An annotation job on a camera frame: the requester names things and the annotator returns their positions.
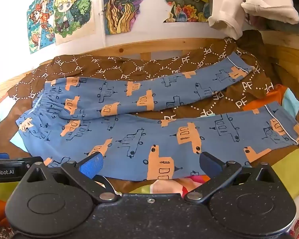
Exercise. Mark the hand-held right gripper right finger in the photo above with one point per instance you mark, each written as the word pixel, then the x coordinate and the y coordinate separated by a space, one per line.
pixel 206 165

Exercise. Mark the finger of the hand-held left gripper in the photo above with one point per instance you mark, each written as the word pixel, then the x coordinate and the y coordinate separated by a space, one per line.
pixel 17 160

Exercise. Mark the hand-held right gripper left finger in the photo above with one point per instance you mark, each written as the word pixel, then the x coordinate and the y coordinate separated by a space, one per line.
pixel 92 165

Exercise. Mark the blue pants with orange print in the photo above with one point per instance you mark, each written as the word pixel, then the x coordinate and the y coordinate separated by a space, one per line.
pixel 139 139

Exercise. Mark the brown patterned blanket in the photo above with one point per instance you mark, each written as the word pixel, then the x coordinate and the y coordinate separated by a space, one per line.
pixel 129 67

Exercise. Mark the colourful patchwork bedsheet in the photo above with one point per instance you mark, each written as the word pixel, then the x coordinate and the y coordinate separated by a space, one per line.
pixel 292 104

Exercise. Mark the white shirt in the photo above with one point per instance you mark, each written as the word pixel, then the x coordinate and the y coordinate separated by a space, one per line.
pixel 229 5

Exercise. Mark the wooden bed frame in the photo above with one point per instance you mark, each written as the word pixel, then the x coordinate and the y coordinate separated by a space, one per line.
pixel 144 47

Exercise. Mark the white wall pipe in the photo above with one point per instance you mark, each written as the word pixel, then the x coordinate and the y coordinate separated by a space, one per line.
pixel 102 29

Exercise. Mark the orange cartoon figures wall poster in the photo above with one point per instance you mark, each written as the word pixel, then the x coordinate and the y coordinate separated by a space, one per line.
pixel 39 25

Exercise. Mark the wooden shelf frame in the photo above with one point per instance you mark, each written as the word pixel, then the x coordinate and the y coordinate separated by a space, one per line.
pixel 286 52

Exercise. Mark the blond cartoon figure wall poster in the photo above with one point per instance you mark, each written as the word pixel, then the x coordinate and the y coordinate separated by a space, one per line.
pixel 72 10

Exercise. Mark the colourful landscape wall poster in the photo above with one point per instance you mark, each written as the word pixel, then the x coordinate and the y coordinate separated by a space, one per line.
pixel 186 5

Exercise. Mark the swirl pattern wall poster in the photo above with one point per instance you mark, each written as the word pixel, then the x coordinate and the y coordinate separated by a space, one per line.
pixel 124 5

